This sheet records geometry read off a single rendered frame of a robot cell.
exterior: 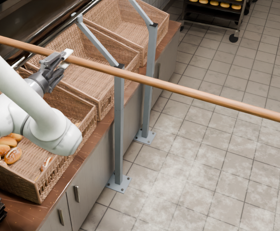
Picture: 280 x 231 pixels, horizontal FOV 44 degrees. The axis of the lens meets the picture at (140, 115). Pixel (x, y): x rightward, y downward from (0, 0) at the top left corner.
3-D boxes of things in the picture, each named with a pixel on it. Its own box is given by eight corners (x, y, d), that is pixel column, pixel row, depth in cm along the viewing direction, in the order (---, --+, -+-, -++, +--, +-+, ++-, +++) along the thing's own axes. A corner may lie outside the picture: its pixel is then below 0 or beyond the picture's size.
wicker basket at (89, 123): (-47, 171, 163) (-68, 130, 144) (25, 102, 202) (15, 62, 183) (41, 206, 151) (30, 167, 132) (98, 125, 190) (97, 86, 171)
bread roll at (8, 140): (18, 149, 173) (20, 139, 176) (13, 144, 167) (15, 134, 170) (-1, 150, 174) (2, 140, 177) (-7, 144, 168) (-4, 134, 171)
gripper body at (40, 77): (21, 75, 112) (38, 61, 118) (25, 95, 117) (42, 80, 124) (41, 81, 110) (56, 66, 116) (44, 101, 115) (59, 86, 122)
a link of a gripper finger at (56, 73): (48, 81, 117) (48, 85, 118) (66, 69, 126) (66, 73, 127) (38, 78, 118) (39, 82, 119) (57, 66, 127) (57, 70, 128)
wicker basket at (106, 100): (28, 99, 204) (19, 59, 185) (77, 53, 243) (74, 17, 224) (101, 123, 191) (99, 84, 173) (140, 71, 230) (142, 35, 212)
